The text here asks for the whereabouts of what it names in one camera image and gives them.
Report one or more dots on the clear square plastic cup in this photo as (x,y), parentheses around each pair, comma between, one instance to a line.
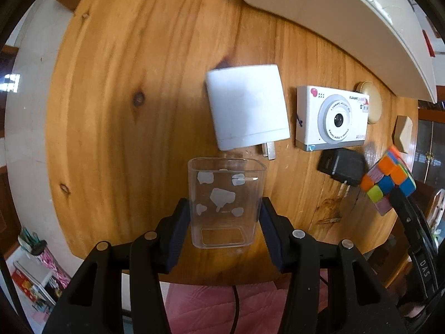
(225,197)

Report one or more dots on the black wall charger plug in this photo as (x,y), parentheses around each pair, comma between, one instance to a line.
(345,166)

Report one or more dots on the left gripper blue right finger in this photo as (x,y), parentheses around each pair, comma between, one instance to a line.
(275,230)

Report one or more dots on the white toy digital camera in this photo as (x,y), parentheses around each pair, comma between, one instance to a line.
(328,118)

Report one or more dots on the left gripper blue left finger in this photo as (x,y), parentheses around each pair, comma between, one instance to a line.
(179,223)

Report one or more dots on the large white plastic bin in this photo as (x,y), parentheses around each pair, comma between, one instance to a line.
(384,35)

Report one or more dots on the white cube power adapter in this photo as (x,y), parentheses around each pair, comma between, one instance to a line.
(248,107)

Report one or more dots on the gold round compact case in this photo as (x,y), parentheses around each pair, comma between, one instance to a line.
(375,101)

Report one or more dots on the multicolour Rubik's cube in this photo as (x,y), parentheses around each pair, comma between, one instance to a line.
(388,173)

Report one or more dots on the beige angular plastic box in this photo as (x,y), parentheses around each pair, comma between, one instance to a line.
(403,133)

